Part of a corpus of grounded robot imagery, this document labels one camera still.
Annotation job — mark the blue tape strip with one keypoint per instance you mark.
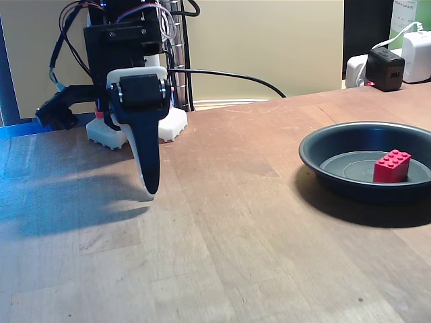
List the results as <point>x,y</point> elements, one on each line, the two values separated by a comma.
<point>17,130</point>

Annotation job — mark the white charger block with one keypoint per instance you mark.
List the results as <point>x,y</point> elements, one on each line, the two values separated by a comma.
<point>417,57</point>

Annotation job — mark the black gripper camera with mount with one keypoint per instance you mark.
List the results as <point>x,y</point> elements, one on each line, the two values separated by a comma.
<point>55,112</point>

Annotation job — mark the dark round metal pan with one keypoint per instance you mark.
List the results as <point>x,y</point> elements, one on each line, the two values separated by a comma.
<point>336,158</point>

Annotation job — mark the white power strip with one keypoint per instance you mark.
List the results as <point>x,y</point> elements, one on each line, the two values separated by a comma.
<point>354,72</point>

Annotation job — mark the dark upright frame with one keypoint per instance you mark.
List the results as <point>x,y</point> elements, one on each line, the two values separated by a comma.
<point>8,84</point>

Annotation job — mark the black power adapter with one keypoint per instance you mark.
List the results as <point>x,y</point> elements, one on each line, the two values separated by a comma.
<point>384,69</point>

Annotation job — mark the red lego block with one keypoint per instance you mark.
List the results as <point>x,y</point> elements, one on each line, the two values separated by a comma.
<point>390,168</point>

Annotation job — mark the black upright panel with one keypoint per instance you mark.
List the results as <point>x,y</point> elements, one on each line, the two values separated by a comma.
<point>367,27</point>

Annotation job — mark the green and white box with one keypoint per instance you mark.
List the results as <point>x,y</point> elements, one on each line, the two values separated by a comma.
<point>409,13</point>

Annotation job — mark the chrome shelf pole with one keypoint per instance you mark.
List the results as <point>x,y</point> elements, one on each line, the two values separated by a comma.
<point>177,54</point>

